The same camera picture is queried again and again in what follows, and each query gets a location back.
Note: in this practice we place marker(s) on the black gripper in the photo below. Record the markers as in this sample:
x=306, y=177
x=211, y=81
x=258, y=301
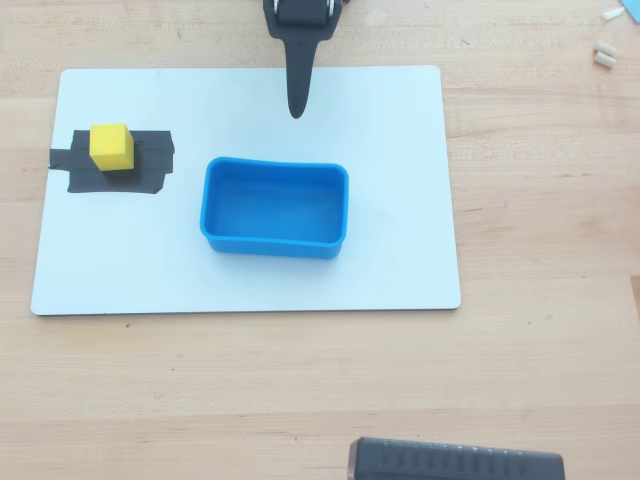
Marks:
x=299, y=29

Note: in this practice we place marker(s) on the yellow cube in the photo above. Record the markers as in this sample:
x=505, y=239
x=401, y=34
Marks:
x=111, y=150

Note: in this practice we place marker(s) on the blue rectangular bin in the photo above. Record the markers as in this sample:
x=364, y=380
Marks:
x=275, y=210

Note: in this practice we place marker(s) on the black tape patch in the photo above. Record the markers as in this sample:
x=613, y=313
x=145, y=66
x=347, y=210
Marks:
x=152, y=165

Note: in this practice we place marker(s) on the white board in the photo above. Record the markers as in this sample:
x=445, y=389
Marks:
x=300, y=285

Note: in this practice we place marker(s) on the small white pegs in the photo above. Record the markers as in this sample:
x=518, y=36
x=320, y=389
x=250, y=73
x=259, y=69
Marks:
x=604, y=59

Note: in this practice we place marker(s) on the short wooden dowel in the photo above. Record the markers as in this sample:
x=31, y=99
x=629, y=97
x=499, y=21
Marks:
x=605, y=48

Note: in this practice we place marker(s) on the small white plastic piece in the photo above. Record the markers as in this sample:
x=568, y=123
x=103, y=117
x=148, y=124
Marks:
x=613, y=13

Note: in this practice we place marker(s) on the blue sheet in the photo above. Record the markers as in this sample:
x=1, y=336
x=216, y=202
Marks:
x=632, y=9

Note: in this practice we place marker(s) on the black ribbed device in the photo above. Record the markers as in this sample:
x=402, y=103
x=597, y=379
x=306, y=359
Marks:
x=450, y=462

